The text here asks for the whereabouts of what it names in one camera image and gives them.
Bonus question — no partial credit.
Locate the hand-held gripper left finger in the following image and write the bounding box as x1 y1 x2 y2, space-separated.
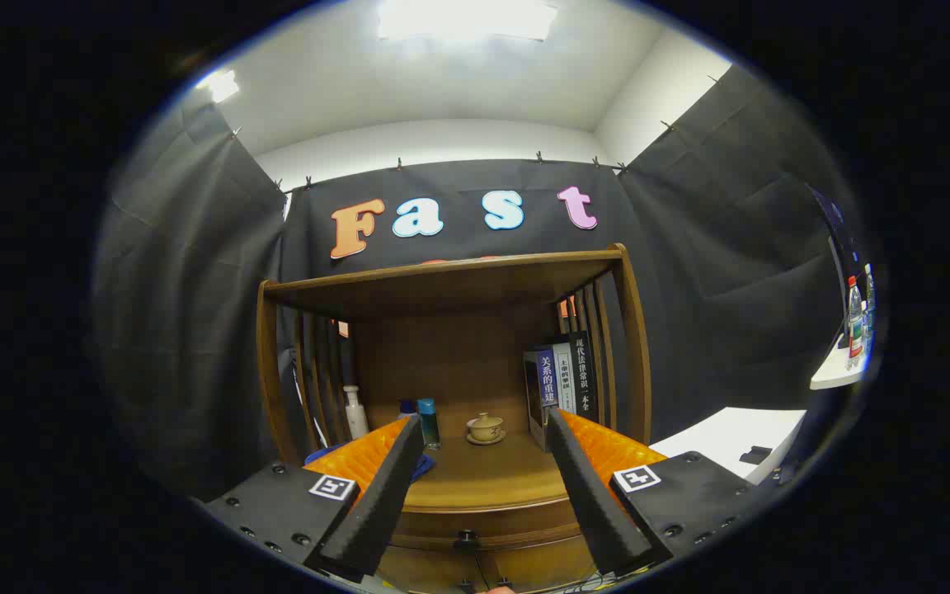
203 414 426 582

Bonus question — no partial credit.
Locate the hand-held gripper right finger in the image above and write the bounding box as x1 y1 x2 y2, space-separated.
543 407 781 578

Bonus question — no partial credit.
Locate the wooden drawer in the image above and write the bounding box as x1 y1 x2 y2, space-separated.
393 499 583 555

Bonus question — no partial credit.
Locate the wooden countertop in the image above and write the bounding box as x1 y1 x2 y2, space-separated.
306 421 575 512

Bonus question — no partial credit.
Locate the wooden cabinet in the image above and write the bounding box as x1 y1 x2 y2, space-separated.
256 243 653 594

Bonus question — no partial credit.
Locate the blue towel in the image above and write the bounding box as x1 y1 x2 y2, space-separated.
304 445 436 483

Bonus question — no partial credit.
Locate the white pump bottle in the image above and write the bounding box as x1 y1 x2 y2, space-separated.
343 384 370 440

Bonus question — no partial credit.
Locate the teal clear bottle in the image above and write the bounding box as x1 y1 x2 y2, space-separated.
417 398 441 450

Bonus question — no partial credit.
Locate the beige lidded teacup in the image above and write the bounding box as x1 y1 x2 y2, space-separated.
465 412 507 446

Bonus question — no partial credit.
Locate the pale spine book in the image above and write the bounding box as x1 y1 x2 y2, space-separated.
553 341 579 413

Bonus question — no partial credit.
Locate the blue spine book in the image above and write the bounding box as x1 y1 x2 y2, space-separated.
523 345 562 452

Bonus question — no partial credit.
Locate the white table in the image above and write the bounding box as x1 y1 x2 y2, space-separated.
648 407 807 486

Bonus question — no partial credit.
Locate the white desk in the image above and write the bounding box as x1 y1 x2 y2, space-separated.
810 342 868 390

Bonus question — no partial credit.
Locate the small ceiling light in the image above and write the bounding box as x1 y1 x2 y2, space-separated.
197 68 241 104

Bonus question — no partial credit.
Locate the large ceiling light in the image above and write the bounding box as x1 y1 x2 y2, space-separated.
376 0 558 42

